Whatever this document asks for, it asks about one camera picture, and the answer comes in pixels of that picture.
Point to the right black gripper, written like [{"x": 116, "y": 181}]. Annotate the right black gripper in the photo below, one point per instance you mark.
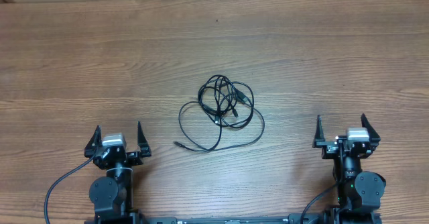
[{"x": 328, "y": 148}]

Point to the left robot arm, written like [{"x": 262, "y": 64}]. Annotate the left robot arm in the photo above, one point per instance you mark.
[{"x": 112, "y": 194}]

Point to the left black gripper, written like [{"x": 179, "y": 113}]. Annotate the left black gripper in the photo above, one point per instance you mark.
[{"x": 135, "y": 159}]

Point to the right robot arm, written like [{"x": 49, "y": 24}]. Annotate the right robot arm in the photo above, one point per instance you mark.
[{"x": 359, "y": 192}]

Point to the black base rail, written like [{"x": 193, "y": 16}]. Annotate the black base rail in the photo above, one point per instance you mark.
[{"x": 290, "y": 219}]

